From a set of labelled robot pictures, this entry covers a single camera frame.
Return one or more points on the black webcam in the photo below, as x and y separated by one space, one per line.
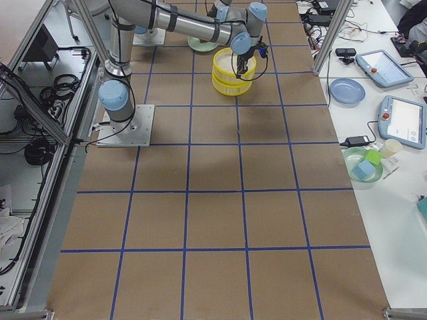
346 55

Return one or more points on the green foam cube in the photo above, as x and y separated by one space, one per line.
373 156

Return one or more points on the yellow bottom steamer layer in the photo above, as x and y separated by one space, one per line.
230 90

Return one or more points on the green bowl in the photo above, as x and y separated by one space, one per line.
353 156

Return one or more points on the black power adapter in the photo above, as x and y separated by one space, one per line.
356 141

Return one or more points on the black power brick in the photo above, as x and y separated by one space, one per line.
319 20

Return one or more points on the aluminium frame post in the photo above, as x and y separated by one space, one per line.
337 21

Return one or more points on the far teach pendant tablet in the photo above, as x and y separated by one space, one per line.
383 69

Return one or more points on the near teach pendant tablet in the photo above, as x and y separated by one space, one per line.
403 120

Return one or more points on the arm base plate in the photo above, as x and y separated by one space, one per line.
137 133
148 37

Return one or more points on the yellow steamer layer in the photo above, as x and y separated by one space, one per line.
230 90
225 67

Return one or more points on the white cloth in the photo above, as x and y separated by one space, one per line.
12 226

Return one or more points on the blue plate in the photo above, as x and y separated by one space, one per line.
347 91

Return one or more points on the cream paper cup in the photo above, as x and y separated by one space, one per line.
390 148

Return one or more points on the yellow top steamer layer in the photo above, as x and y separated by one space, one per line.
225 67

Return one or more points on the teach pendant tablet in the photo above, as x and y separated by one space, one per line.
383 69
403 120

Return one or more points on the blue foam cube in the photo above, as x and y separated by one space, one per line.
363 170

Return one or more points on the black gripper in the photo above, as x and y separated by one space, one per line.
243 58

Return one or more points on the light green plate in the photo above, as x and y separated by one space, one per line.
199 46

